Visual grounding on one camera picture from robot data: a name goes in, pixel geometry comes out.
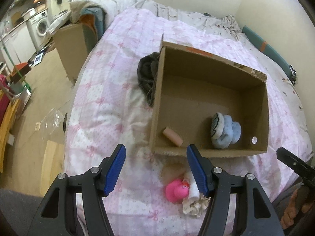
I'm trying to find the white rumpled duvet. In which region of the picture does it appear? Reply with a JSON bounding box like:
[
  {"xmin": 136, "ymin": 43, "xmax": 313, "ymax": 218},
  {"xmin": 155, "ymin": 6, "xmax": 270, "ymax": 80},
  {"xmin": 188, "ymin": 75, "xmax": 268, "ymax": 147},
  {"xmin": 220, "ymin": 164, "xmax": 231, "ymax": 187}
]
[{"xmin": 69, "ymin": 0, "xmax": 141, "ymax": 28}]

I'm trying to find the dark striped cloth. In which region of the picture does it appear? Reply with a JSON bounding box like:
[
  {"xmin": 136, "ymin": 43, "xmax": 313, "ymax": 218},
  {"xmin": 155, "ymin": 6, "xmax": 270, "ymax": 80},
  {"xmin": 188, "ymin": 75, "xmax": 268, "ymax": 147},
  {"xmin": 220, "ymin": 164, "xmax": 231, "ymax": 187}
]
[{"xmin": 137, "ymin": 52, "xmax": 160, "ymax": 107}]

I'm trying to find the cream floral scrunchie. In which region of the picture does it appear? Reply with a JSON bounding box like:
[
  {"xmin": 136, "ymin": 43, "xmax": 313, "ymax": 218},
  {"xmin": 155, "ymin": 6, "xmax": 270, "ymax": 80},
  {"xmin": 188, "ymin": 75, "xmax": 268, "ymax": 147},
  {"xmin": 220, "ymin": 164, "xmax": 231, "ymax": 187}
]
[{"xmin": 182, "ymin": 193, "xmax": 211, "ymax": 217}]

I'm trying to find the green handled mop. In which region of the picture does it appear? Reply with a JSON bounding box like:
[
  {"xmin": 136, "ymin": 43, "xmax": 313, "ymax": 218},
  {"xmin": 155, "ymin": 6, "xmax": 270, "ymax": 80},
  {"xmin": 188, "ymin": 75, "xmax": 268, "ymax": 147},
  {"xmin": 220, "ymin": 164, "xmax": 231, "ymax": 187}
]
[{"xmin": 1, "ymin": 37, "xmax": 32, "ymax": 93}]

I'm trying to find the pink rubber duck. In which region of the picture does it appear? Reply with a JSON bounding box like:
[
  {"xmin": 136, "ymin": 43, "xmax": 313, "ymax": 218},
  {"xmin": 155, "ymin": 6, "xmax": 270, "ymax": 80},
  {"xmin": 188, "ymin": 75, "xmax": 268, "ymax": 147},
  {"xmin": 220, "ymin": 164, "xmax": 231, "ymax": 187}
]
[{"xmin": 165, "ymin": 178, "xmax": 190, "ymax": 204}]

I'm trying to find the person right hand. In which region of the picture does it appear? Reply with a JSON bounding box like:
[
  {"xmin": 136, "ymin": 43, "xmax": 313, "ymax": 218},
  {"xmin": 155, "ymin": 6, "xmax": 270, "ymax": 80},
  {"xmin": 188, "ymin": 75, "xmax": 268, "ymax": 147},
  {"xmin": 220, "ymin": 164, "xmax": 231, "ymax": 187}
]
[{"xmin": 280, "ymin": 189, "xmax": 314, "ymax": 230}]

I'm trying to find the brown cardboard box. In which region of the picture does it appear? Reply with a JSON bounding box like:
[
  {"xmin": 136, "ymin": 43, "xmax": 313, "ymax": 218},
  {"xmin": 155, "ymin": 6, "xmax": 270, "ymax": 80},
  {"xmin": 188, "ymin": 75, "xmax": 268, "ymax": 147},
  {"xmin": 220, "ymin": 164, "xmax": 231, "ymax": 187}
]
[{"xmin": 149, "ymin": 41, "xmax": 269, "ymax": 158}]

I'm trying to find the white washing machine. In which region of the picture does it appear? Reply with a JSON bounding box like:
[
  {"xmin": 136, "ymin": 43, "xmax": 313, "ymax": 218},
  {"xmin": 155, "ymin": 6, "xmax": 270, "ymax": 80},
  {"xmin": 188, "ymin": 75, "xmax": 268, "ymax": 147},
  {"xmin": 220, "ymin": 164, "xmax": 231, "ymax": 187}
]
[{"xmin": 26, "ymin": 9, "xmax": 51, "ymax": 51}]

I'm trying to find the pink foam roller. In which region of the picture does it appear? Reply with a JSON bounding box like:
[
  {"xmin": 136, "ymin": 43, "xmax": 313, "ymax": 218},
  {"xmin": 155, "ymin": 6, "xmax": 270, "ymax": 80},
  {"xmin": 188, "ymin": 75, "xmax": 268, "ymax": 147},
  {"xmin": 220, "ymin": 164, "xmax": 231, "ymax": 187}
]
[{"xmin": 162, "ymin": 127, "xmax": 183, "ymax": 147}]

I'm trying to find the blue fish plush toy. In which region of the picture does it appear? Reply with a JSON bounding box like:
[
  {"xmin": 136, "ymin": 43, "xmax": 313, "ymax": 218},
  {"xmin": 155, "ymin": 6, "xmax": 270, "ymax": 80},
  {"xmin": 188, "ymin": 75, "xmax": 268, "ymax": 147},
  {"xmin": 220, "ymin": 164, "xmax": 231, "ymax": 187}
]
[{"xmin": 210, "ymin": 112, "xmax": 241, "ymax": 149}]

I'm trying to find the teal orange headboard cushion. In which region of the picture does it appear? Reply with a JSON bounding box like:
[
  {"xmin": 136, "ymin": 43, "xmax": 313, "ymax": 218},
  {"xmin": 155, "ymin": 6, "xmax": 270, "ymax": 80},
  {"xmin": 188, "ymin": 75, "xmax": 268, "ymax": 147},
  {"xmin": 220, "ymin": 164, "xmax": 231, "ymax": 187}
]
[{"xmin": 242, "ymin": 26, "xmax": 297, "ymax": 85}]

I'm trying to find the large floor cardboard box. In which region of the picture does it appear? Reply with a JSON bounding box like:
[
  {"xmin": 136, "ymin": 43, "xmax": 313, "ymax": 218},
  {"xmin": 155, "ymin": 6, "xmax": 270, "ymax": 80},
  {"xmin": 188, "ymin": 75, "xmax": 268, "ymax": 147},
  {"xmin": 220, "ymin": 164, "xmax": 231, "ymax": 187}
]
[{"xmin": 53, "ymin": 23, "xmax": 98, "ymax": 82}]

